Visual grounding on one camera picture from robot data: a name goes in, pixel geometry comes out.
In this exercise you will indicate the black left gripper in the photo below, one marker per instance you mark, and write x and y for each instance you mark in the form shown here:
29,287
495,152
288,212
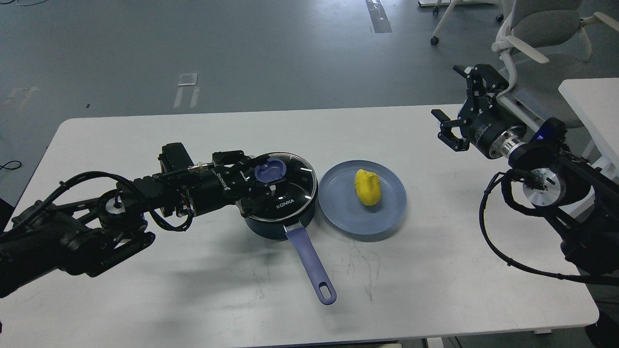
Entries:
215,186

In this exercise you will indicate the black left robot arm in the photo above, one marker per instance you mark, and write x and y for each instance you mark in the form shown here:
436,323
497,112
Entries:
96,220

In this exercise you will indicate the dark blue saucepan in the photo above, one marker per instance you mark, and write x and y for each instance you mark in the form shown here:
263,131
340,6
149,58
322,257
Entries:
295,230

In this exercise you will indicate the white grey office chair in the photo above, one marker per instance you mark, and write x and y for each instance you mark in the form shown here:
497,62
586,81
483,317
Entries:
541,44

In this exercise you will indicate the white side table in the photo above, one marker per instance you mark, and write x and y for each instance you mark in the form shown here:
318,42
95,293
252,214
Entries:
596,102

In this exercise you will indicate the blue plate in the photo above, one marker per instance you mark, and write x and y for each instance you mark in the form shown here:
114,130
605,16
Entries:
341,206

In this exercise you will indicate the yellow potato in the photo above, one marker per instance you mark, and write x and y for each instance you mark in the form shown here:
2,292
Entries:
368,187

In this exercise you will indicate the glass pot lid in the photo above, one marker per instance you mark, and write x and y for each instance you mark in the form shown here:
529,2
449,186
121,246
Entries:
294,184

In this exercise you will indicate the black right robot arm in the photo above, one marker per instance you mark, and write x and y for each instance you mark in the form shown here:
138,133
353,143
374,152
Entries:
544,178

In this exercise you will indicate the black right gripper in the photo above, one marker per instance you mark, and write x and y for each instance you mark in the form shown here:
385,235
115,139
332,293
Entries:
482,121

